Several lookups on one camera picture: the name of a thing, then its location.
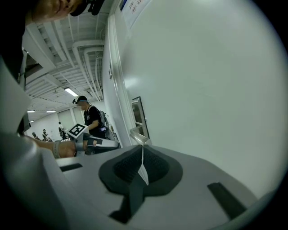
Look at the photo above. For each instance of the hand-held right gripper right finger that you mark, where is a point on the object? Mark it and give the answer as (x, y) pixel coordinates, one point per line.
(191, 175)

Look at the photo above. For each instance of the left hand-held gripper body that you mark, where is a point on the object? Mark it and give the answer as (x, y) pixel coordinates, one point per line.
(77, 130)

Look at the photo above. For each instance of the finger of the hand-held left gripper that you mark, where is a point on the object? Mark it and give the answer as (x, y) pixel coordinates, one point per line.
(108, 143)
(101, 150)

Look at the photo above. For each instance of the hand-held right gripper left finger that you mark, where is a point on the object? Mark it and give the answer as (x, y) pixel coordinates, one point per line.
(90, 179)

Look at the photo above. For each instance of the person's left forearm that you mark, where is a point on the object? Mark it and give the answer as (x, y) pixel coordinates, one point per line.
(67, 149)

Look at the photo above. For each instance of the white panelled door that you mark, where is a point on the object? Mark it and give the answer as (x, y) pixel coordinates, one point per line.
(202, 89)

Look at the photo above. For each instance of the red lettered wall sign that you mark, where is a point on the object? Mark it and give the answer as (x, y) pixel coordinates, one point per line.
(137, 9)

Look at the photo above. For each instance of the beige wrist watch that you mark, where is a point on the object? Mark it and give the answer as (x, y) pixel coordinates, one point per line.
(56, 149)

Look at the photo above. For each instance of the small ceiling light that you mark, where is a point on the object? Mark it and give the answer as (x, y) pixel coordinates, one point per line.
(31, 111)
(50, 111)

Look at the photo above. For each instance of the large ceiling light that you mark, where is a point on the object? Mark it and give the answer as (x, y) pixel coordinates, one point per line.
(70, 91)

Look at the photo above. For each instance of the white ceiling pipes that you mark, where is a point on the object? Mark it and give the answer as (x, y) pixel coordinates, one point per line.
(88, 67)

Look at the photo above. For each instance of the person's black shirt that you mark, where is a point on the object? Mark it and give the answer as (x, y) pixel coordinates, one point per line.
(11, 33)

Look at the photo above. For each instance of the person's face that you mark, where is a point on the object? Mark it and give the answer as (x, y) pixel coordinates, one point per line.
(54, 9)

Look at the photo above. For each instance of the black head camera mount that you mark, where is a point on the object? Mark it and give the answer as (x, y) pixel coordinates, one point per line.
(90, 6)

